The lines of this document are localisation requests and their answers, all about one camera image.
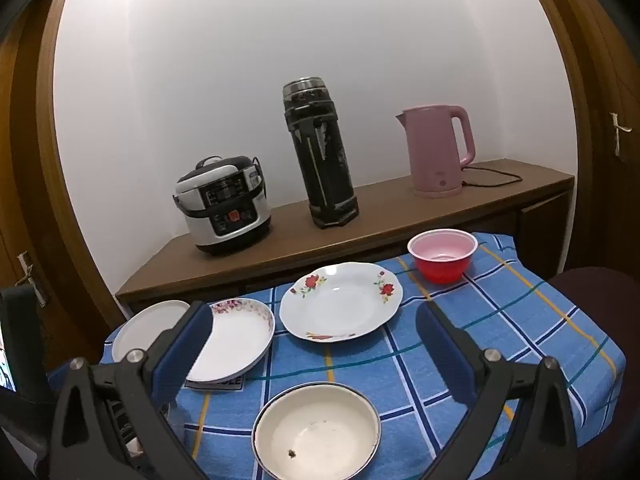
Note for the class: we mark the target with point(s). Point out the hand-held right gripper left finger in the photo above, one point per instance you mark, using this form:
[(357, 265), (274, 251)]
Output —
[(186, 355)]

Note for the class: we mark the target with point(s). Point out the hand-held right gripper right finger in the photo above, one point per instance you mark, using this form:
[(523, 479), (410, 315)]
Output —
[(445, 360)]

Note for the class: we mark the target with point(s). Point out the red plastic bowl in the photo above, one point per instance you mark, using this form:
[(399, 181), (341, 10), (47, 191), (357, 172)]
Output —
[(442, 260)]

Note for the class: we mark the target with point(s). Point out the white plate with red roses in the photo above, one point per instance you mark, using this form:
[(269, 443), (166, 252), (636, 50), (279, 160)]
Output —
[(345, 305)]

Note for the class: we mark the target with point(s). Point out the cream enamel bowl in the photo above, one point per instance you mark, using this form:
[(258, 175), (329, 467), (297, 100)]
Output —
[(320, 435)]

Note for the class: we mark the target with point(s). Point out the black and white label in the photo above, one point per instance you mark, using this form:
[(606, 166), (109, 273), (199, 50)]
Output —
[(220, 383)]

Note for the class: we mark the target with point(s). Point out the plain white plate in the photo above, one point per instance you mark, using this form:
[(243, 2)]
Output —
[(145, 330)]

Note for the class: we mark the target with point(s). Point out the white plate with pink rim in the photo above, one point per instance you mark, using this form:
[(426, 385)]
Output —
[(240, 340)]

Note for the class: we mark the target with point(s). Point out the blue plaid tablecloth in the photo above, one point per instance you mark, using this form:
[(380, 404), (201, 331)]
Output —
[(500, 320)]

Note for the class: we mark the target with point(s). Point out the white and black rice cooker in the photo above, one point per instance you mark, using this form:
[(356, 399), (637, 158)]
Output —
[(225, 205)]

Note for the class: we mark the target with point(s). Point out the brown wooden cabinet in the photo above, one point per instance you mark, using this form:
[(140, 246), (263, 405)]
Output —
[(310, 245)]

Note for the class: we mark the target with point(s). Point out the dark maroon chair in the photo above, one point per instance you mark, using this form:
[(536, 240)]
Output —
[(610, 320)]

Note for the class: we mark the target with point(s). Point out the pink electric kettle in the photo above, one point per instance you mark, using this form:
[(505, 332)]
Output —
[(432, 155)]

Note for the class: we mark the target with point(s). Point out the black thermos flask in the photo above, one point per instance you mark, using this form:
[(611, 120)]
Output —
[(325, 160)]

